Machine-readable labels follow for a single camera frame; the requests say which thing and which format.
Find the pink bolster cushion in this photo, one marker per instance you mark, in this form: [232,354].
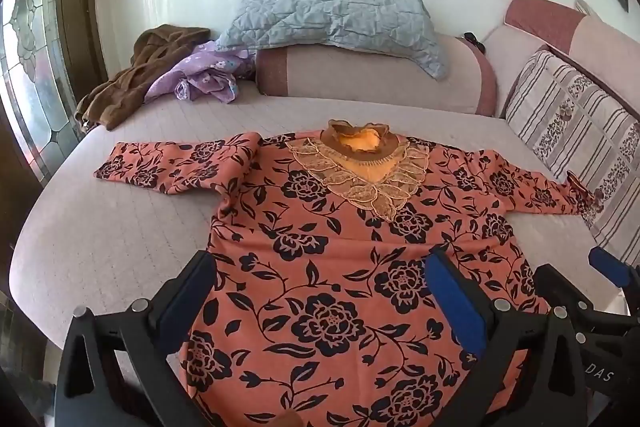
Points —
[360,77]

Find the purple floral cloth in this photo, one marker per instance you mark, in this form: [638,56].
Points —
[200,72]

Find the pink sofa back cushion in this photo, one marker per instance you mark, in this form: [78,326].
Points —
[600,52]

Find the stained glass window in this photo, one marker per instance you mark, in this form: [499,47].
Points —
[35,72]

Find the grey quilted pillow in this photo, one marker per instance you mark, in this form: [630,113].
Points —
[325,12]

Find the small black object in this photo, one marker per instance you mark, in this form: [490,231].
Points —
[473,41]

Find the striped floral pillow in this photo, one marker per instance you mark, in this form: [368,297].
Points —
[565,117]

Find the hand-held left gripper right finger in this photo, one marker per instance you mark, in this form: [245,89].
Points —
[452,302]

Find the orange floral blouse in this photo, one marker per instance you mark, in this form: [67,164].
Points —
[325,257]

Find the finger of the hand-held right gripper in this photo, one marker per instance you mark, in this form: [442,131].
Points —
[555,284]
[607,264]

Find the light quilted bed cover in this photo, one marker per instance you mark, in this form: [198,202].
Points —
[125,217]

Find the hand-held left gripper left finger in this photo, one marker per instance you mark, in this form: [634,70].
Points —
[170,322]

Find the brown garment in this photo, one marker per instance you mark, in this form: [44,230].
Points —
[125,82]

